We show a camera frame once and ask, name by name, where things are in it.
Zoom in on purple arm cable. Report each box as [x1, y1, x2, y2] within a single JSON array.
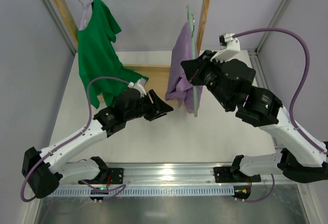
[[19, 76, 134, 206], [235, 27, 328, 204]]

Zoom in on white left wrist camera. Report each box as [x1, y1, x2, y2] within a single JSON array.
[[128, 78, 147, 98]]

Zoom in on slotted grey cable duct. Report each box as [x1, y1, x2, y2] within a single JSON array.
[[50, 185, 235, 197]]

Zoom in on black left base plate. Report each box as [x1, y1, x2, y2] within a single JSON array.
[[101, 168, 124, 185]]

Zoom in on purple clothes hanger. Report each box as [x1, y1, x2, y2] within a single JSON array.
[[78, 0, 94, 31]]

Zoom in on pale green clothes hanger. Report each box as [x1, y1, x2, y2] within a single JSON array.
[[186, 5, 200, 118]]

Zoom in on purple trousers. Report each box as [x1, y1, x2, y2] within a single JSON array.
[[165, 22, 195, 114]]

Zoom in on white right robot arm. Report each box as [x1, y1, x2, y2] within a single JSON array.
[[181, 50, 327, 184]]

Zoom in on aluminium mounting rail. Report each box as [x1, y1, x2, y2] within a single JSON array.
[[30, 161, 308, 187]]

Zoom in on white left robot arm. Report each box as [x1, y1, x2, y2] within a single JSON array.
[[20, 88, 173, 199]]

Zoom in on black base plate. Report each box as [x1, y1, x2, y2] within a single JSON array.
[[101, 168, 124, 185], [213, 166, 261, 183]]

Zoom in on wooden clothes rack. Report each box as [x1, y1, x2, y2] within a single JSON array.
[[47, 0, 213, 107]]

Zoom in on right controller board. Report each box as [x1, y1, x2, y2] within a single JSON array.
[[233, 186, 251, 201]]

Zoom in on left controller board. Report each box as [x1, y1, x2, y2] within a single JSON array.
[[90, 187, 109, 202]]

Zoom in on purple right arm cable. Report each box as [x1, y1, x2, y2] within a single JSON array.
[[235, 27, 328, 204]]

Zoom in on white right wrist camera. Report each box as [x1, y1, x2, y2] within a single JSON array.
[[210, 33, 240, 62]]

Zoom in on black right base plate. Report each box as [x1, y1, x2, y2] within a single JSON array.
[[213, 166, 261, 183]]

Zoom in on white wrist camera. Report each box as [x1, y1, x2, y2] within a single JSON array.
[[210, 33, 240, 62], [128, 78, 147, 98]]

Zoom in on green t-shirt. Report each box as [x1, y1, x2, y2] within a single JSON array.
[[76, 0, 149, 109]]

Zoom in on controller board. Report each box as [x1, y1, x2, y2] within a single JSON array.
[[90, 187, 109, 202], [233, 186, 251, 201]]

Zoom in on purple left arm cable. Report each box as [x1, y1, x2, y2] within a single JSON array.
[[19, 76, 134, 206]]

